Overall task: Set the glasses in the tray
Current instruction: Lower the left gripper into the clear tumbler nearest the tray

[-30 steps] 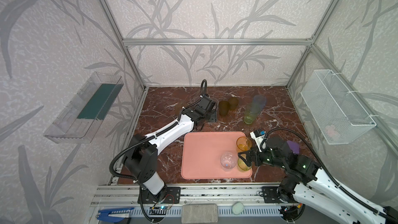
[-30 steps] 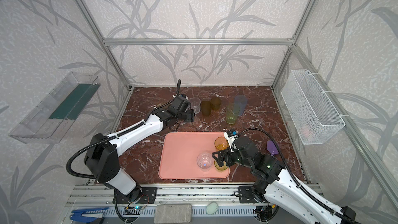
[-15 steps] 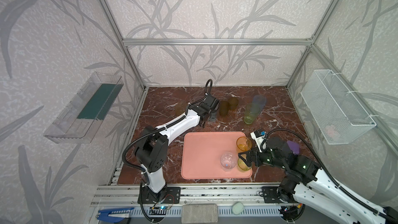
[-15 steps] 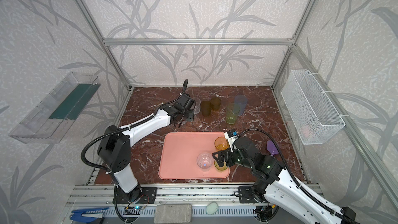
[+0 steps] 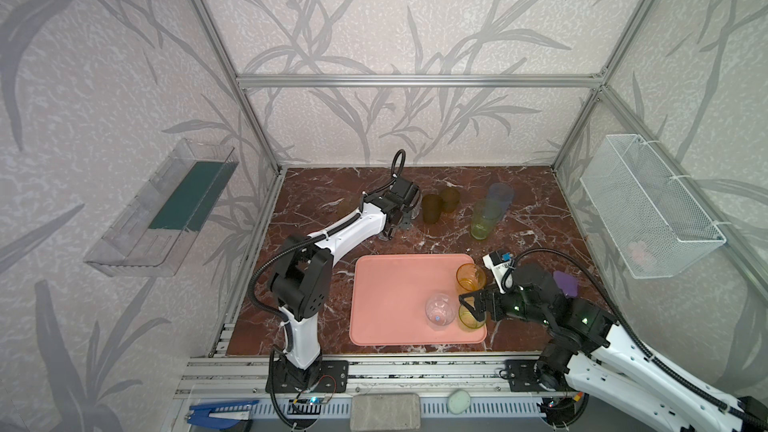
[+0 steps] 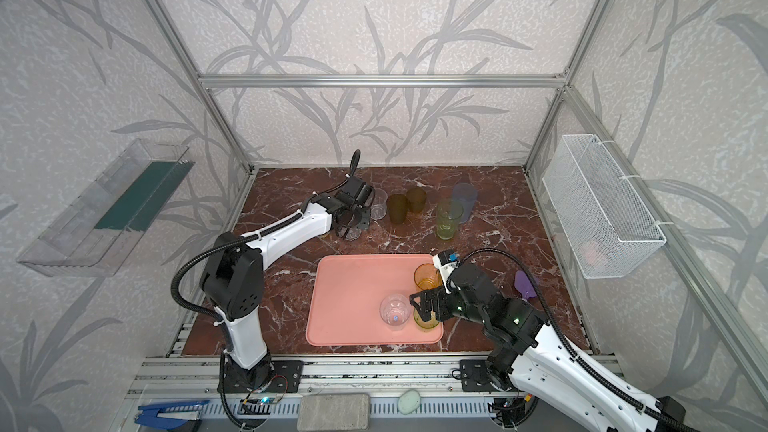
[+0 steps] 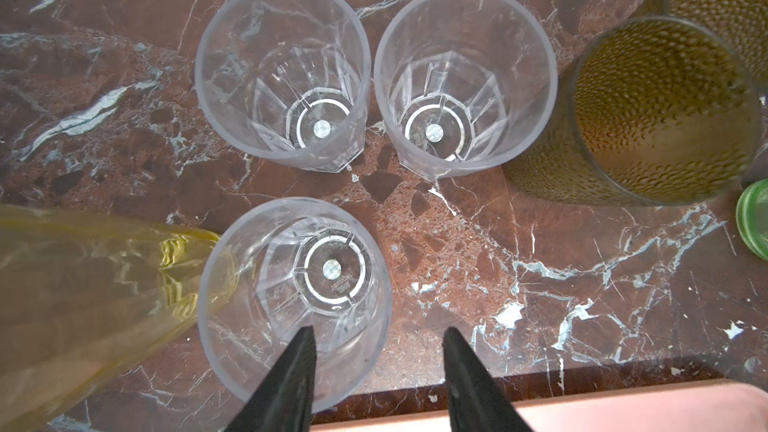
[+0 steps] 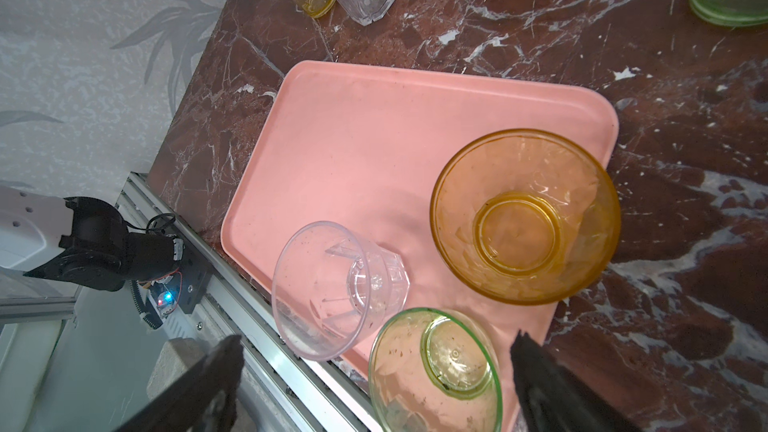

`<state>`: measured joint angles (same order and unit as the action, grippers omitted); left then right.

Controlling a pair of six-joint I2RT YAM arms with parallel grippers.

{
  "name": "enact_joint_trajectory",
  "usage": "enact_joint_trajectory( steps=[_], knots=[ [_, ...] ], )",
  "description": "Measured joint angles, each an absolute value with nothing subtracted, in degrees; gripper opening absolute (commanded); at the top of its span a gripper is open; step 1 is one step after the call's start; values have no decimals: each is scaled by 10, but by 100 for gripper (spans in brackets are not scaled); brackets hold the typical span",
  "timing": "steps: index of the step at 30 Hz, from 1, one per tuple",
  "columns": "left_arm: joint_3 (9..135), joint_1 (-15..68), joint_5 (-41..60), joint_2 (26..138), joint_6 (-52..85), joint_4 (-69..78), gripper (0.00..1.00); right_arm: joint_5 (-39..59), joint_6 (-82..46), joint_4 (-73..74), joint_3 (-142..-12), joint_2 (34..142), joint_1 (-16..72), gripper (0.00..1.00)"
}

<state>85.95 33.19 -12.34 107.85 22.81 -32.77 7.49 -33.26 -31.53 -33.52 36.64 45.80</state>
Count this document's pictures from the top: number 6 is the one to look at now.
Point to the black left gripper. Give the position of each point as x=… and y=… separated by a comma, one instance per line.
x=354, y=216

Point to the pale green oval pad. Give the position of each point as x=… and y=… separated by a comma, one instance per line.
x=409, y=402

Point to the grey foam block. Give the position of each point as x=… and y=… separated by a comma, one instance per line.
x=334, y=412

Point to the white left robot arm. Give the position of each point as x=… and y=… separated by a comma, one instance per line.
x=233, y=279

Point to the amber dotted glass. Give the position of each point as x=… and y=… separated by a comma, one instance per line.
x=397, y=208
x=416, y=199

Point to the yellow short glass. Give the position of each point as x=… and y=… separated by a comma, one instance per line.
x=427, y=277

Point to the white wire wall basket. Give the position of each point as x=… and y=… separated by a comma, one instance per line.
x=609, y=228

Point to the blue frosted plastic cup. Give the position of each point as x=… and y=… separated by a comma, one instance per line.
x=465, y=194

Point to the green short glass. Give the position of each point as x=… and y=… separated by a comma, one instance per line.
x=429, y=324

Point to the clear faceted glass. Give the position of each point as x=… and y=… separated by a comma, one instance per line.
x=352, y=233
x=395, y=311
x=378, y=206

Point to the blue hand tool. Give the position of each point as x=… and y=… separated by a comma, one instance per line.
x=184, y=416

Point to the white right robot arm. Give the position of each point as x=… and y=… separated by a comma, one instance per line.
x=532, y=356

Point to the purple plastic scoop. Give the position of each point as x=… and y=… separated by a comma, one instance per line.
x=525, y=286

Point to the pink plastic tray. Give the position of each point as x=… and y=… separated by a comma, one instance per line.
x=348, y=290

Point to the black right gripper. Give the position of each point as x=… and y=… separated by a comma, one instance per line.
x=437, y=300

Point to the tall green glass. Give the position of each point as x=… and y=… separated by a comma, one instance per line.
x=448, y=216

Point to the clear plastic wall bin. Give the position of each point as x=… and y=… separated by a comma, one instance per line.
x=96, y=233

